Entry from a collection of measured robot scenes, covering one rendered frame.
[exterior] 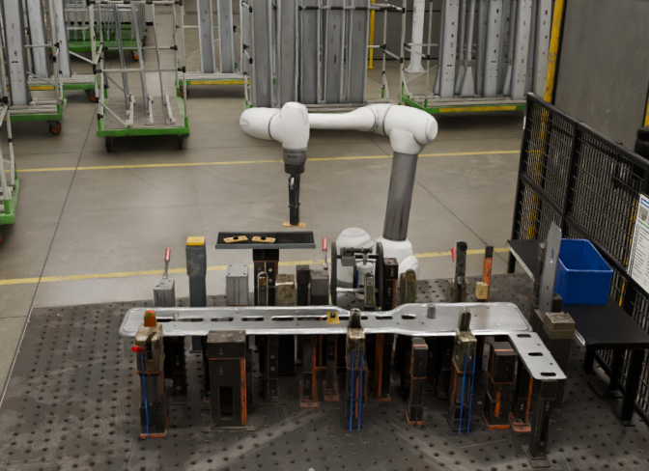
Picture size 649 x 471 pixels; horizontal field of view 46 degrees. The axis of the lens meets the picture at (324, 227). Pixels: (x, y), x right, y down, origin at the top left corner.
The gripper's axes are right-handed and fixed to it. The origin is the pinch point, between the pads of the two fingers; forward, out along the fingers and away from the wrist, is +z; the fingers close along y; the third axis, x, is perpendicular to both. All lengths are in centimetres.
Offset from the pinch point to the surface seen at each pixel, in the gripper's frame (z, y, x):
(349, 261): 10.9, 15.2, 22.4
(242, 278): 15.5, 26.3, -13.6
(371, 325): 25, 35, 32
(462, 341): 22, 48, 62
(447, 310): 25, 19, 58
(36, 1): -14, -786, -502
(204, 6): -7, -888, -289
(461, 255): 9, 8, 62
